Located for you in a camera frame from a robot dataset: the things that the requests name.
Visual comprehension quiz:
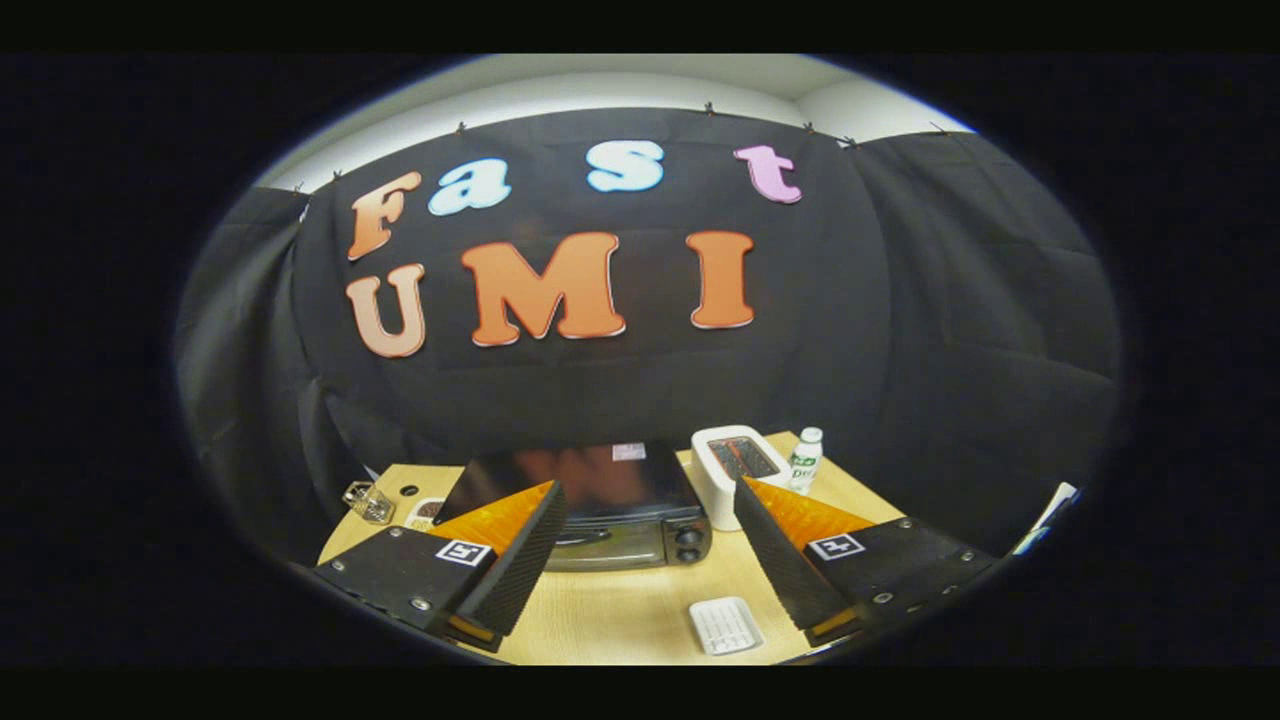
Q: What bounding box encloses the white slotted tray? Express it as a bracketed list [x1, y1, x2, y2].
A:
[688, 596, 766, 657]

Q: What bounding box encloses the white bottle green label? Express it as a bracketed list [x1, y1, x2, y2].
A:
[787, 427, 825, 495]

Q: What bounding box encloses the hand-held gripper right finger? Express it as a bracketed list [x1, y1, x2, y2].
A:
[732, 477, 1001, 649]

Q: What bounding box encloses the white pop-up toaster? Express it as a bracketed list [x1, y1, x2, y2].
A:
[691, 425, 793, 533]

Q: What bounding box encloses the white paper sheet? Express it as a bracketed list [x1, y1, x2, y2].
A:
[1010, 482, 1081, 556]

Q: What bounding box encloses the black toaster oven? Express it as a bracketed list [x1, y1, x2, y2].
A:
[433, 440, 714, 573]

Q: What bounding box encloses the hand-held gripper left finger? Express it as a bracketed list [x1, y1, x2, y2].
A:
[310, 481, 567, 653]

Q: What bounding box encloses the wire mesh holder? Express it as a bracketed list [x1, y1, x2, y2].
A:
[342, 481, 397, 526]

